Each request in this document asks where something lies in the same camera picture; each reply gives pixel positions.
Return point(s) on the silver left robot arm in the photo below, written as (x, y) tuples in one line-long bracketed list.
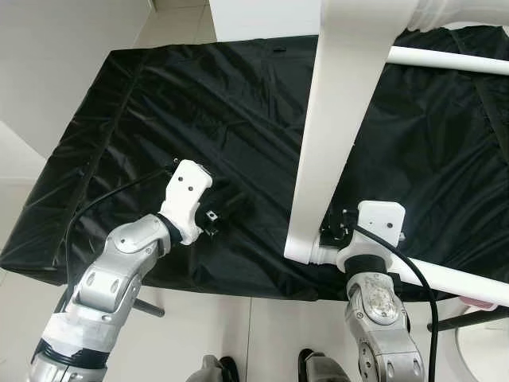
[(111, 278)]

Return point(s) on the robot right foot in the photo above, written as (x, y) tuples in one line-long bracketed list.
[(318, 368)]

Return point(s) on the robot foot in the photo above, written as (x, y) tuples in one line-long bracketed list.
[(318, 368), (211, 370)]

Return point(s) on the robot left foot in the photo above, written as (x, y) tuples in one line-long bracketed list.
[(211, 370)]

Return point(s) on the white plastic object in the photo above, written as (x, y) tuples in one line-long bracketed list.
[(485, 350)]

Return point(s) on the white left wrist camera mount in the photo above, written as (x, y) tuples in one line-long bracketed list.
[(187, 199)]

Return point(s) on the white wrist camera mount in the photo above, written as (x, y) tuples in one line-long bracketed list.
[(187, 199), (374, 227)]

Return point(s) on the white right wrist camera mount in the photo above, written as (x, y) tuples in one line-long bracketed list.
[(374, 227)]

